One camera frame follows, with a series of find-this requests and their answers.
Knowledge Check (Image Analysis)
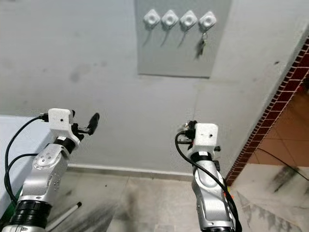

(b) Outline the white table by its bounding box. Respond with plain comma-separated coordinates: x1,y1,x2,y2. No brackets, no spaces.
0,115,50,216

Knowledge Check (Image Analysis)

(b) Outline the white square wall hook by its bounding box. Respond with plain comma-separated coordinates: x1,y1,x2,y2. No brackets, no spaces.
180,10,198,31
161,9,179,30
143,9,161,29
198,11,218,32

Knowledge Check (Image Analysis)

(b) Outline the thin black floor cable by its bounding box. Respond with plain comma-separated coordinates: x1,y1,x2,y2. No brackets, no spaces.
256,146,309,182

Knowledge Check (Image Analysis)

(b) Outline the dark hanging key bunch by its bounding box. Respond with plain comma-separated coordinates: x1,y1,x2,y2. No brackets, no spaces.
196,31,209,58

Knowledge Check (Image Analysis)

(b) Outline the white pole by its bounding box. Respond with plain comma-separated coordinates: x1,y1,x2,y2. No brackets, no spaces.
47,202,83,231

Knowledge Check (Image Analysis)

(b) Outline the grey wall board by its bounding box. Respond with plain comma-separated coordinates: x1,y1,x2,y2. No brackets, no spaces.
136,0,231,78

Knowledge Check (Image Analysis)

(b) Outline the green plastic crate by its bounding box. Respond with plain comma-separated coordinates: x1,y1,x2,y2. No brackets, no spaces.
0,193,17,220

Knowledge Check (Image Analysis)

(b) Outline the red brick tile strip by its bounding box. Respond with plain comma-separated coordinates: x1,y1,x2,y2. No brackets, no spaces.
226,38,309,187

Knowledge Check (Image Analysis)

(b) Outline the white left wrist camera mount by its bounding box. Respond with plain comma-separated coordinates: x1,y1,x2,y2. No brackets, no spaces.
47,108,80,145

